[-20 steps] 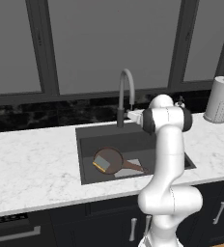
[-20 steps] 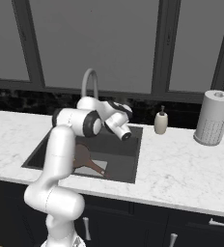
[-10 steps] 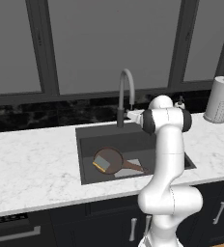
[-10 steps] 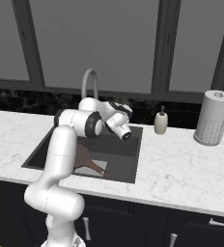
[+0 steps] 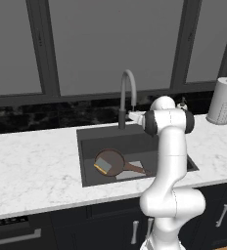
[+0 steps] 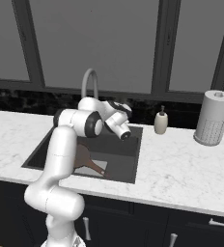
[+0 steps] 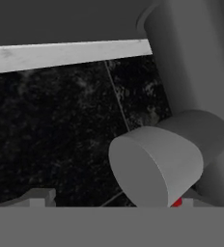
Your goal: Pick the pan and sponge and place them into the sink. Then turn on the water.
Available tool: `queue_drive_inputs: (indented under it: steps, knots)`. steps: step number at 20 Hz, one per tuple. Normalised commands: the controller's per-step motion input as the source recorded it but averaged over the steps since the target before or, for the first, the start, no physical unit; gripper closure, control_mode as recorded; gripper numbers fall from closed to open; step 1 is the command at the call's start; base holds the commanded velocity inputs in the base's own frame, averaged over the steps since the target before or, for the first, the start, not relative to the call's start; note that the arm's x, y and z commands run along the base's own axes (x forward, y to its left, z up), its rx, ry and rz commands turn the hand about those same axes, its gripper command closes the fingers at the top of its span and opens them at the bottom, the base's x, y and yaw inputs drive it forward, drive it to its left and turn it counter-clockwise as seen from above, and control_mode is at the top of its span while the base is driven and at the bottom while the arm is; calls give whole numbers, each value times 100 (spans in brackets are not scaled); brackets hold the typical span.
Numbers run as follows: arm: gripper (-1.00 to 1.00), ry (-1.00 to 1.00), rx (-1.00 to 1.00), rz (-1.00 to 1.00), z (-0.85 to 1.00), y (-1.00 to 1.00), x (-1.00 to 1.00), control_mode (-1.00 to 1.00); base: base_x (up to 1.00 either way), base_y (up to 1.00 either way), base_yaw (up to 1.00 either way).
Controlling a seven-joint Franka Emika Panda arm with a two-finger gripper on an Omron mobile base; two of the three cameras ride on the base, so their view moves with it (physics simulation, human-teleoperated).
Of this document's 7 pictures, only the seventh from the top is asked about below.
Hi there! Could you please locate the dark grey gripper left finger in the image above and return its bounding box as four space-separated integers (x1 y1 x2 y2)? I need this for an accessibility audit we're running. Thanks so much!
0 187 57 208

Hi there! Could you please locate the small red object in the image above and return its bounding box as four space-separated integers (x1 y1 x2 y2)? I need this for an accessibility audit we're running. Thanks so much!
170 197 183 208

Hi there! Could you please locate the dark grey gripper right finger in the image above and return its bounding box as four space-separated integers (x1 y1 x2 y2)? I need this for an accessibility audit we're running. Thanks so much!
181 188 215 208

